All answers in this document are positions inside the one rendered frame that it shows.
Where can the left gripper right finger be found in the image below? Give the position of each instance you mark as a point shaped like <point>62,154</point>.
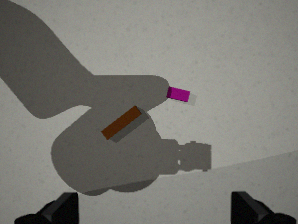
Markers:
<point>246,210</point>

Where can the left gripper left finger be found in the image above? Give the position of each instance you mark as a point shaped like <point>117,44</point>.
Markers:
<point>65,208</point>

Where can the orange rod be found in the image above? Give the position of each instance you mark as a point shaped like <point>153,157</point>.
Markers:
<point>121,122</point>

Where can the magenta rod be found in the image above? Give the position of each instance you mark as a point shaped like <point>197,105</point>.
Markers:
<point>178,94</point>

